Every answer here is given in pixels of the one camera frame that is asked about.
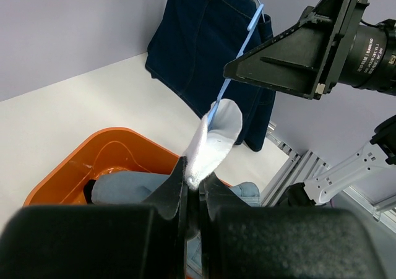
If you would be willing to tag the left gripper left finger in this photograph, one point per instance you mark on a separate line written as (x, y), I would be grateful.
(146, 240)

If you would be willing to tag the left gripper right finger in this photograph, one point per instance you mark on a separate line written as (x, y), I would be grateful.
(240, 241)

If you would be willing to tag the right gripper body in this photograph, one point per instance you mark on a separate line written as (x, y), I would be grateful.
(345, 16)

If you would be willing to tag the dark blue denim garment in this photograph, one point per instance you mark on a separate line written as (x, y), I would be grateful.
(196, 39)

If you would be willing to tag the black skirt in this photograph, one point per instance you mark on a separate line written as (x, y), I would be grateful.
(87, 190)

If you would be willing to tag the white garment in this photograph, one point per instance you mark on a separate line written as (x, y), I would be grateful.
(212, 142)

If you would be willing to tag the orange plastic basket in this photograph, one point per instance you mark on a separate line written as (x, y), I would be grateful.
(106, 151)

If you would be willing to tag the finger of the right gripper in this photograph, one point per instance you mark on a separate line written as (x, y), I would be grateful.
(289, 62)

